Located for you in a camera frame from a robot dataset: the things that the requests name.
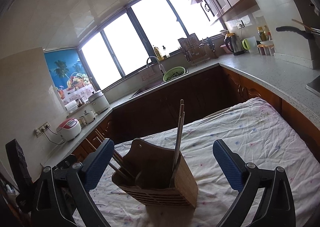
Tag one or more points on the green colander with vegetables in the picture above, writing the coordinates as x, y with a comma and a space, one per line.
174, 72

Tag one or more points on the tropical fruit wall poster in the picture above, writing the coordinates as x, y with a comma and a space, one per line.
69, 76

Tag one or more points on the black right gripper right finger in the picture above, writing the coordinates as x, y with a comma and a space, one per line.
231, 164

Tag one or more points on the steel electric kettle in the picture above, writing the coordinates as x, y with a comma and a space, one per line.
233, 44

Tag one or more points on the green white plastic jug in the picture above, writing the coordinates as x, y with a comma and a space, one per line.
250, 44

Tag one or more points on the white seasoning jar set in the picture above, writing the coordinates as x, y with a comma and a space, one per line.
266, 50

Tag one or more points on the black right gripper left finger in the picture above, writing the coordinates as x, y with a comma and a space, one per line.
95, 164

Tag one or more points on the wall power socket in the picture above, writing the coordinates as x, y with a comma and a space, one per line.
39, 131

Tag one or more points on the wooden utensil holder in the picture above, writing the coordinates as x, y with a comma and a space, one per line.
148, 175

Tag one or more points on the yellow dish soap bottle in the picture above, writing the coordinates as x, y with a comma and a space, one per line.
157, 53

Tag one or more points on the wooden dish rack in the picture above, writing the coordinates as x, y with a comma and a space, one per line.
196, 51

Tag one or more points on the chrome sink faucet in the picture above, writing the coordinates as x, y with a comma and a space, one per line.
153, 60

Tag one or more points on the large white rice cooker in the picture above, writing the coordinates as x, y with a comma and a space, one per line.
98, 102

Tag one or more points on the small white cooker pot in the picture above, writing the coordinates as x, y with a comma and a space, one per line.
88, 117

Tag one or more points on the red white rice cooker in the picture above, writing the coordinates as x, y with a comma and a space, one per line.
69, 129

